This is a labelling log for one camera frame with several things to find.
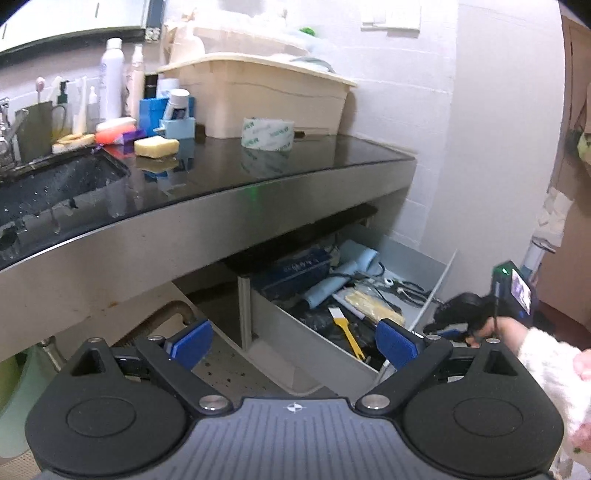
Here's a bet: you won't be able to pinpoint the grey drawer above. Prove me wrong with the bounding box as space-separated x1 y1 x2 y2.
238 224 459 398

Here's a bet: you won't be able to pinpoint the black sink basin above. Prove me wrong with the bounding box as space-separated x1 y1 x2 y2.
0 148 131 247

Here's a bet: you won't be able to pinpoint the clear tape roll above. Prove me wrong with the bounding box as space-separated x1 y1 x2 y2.
240 116 296 152

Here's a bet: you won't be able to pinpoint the yellow handled brush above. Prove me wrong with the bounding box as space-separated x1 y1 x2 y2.
328 306 367 361

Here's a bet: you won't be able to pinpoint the wall mirror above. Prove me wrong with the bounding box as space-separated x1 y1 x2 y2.
0 0 151 55

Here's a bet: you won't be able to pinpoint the light blue small holder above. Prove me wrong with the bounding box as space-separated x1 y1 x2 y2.
159 117 196 140

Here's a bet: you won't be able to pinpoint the light blue hair dryer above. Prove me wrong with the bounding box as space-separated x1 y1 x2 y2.
304 239 385 309

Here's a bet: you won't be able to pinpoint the white wall switch plate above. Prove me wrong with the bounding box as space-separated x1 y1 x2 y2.
361 0 422 31

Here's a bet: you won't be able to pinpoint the green plastic bucket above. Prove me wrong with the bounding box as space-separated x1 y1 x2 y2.
0 344 48 459

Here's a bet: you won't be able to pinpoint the chrome faucet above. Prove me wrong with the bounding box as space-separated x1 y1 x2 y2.
0 97 29 172

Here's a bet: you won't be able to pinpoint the beige sponge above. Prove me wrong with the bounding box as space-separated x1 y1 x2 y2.
51 133 97 154

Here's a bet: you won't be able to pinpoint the grey drain pipe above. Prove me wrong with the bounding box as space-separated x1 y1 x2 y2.
112 300 209 348

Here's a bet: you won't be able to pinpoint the person's right hand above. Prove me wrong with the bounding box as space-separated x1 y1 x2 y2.
466 316 531 349

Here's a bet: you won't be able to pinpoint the white plastic bag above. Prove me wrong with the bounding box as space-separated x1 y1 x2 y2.
164 19 331 70

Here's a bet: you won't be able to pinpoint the beige plastic storage bin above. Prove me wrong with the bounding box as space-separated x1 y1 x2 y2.
157 52 358 140

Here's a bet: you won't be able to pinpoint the green pump bottle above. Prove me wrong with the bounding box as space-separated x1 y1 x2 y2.
52 80 71 141

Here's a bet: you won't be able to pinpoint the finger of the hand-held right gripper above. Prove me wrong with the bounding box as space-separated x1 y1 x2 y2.
424 323 467 343

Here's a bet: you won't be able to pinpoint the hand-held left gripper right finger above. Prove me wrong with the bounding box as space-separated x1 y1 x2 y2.
355 318 522 418

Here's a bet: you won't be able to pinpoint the blue plastic holder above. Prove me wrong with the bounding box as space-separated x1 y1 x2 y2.
139 95 196 132

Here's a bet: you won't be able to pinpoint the slim white bottle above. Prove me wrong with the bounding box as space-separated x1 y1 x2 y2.
126 44 147 119

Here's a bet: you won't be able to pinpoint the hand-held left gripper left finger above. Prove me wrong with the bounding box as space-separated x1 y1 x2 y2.
69 318 234 416

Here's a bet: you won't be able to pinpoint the green hanging pouch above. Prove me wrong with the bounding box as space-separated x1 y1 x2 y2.
565 124 591 163

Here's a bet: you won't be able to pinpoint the black scissors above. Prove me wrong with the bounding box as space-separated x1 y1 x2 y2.
385 276 431 306

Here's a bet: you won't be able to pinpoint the yellow sponge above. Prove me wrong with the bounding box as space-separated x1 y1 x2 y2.
133 137 180 159

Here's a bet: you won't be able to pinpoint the grey vanity with black counter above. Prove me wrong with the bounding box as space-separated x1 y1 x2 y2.
0 131 416 365

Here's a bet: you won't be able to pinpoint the clear plastic bottle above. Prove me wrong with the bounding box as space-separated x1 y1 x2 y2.
521 237 556 283

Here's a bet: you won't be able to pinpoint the white hanging cloth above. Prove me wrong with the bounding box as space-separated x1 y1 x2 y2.
536 186 576 251

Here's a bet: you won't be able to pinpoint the dark blue box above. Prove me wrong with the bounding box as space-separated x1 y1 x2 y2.
250 246 334 302

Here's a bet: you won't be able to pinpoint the wooden door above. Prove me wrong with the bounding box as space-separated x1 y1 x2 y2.
549 14 591 319

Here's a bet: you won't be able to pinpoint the beige packet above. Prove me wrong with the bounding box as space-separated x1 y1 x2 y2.
345 287 406 325

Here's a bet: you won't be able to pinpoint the white and pink soap case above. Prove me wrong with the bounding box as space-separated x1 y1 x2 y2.
95 117 138 134

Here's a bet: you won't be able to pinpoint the tall white spray can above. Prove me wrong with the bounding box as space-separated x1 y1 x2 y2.
99 38 124 122

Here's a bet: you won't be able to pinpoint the white tube with blue label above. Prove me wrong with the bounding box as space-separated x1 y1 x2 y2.
165 89 190 122

